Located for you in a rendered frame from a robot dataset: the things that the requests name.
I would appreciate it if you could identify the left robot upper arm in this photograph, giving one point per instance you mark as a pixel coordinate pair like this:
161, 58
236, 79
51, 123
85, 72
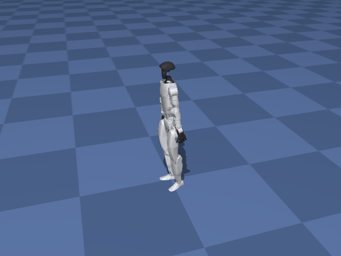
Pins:
173, 93

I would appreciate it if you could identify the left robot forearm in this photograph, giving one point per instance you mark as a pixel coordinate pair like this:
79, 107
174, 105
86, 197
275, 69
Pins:
177, 121

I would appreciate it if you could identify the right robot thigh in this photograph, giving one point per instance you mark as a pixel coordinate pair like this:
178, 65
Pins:
163, 134

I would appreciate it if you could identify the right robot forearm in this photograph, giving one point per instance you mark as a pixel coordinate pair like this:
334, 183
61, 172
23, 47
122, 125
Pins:
162, 112

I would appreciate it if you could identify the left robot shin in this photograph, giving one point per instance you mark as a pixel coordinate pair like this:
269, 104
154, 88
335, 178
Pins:
177, 169

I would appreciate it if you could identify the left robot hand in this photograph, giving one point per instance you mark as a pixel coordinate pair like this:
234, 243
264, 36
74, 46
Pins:
181, 137

